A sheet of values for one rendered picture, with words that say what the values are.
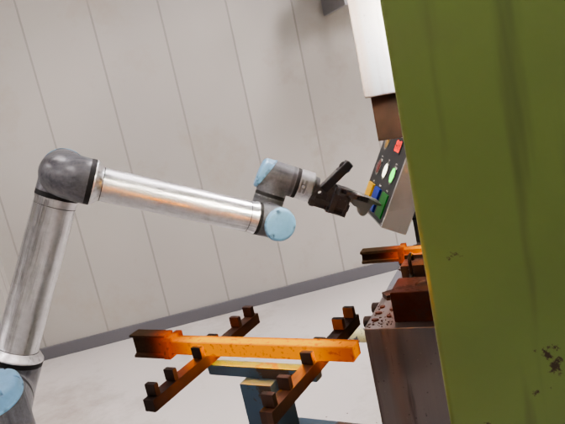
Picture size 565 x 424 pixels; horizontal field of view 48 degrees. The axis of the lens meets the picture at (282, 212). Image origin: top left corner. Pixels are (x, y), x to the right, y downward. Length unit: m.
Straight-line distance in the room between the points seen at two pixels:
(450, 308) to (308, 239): 3.28
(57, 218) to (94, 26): 2.44
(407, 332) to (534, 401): 0.36
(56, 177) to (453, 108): 1.04
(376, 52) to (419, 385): 0.67
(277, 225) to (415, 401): 0.60
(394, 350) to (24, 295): 0.98
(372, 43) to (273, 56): 2.82
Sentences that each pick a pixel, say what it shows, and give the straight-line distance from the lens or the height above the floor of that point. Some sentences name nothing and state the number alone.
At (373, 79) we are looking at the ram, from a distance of 1.28.
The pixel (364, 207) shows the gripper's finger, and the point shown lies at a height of 1.02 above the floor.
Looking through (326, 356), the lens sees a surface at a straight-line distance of 0.98.
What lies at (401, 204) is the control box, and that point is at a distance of 1.86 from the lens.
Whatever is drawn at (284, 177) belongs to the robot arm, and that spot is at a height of 1.16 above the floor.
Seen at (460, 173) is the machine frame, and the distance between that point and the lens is 0.91.
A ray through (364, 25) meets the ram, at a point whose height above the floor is 1.50.
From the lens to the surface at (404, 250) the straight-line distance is 1.46.
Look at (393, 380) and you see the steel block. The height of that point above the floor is 0.80.
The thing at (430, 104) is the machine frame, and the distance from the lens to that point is 0.90.
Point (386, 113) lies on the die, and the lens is 1.33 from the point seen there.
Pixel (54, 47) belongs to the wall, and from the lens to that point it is 4.10.
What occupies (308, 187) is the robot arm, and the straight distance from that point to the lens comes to 1.83.
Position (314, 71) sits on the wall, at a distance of 4.12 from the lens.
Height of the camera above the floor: 1.45
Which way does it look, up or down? 12 degrees down
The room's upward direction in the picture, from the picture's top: 12 degrees counter-clockwise
